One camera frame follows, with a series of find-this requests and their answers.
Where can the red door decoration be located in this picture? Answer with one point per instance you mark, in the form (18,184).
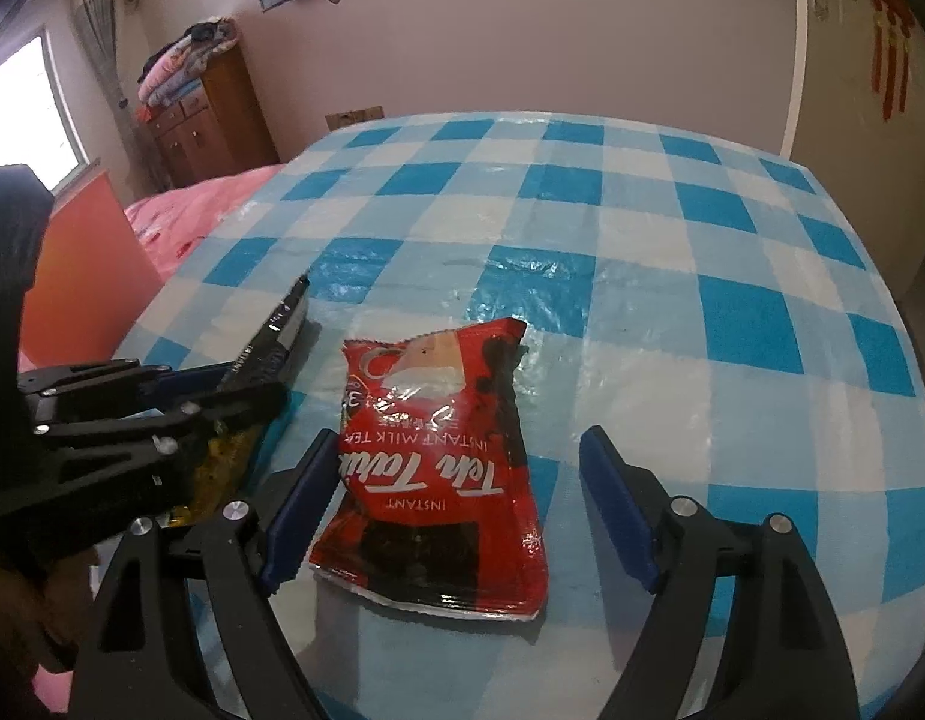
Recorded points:
(892,26)

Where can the red milk tea packet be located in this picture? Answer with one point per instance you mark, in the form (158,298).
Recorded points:
(438,516)

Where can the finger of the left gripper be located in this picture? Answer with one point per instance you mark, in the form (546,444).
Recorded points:
(105,473)
(120,382)

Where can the pile of folded blankets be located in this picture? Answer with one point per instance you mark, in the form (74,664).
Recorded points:
(186,59)

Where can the gold black coffeemix sachet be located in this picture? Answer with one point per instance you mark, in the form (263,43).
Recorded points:
(251,394)

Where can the brown wooden cabinet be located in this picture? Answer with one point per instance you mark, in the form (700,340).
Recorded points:
(215,129)

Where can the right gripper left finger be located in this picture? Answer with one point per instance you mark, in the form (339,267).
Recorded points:
(141,656)

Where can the white framed window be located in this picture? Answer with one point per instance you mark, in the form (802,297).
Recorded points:
(36,128)

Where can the blue white checkered tablecloth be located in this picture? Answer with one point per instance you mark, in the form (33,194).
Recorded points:
(704,302)

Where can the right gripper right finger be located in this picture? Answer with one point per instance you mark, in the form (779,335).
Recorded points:
(784,654)

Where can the pink plastic trash bucket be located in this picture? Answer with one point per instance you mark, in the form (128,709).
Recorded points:
(92,282)

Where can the wall power socket strip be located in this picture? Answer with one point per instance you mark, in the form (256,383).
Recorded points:
(354,117)

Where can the white door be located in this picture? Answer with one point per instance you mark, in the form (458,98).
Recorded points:
(874,170)

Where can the grey checkered curtain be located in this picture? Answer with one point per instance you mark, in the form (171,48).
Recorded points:
(97,30)

